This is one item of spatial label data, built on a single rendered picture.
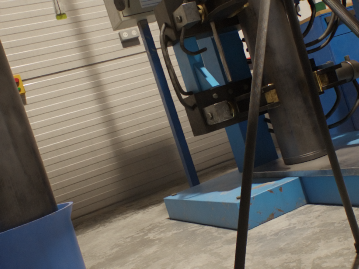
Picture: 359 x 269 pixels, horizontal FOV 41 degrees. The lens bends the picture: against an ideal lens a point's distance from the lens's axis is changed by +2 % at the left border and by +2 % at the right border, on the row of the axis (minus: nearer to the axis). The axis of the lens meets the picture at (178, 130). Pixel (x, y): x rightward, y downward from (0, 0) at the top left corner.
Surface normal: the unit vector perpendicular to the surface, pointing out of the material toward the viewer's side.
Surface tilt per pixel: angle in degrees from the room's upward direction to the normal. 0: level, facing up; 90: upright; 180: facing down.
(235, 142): 90
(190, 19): 90
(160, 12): 90
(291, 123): 90
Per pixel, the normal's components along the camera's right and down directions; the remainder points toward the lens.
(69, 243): 0.91, -0.29
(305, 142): -0.07, 0.04
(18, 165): 0.63, -0.19
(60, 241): 0.80, -0.25
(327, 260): -0.31, -0.95
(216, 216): -0.87, 0.29
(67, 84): 0.39, -0.11
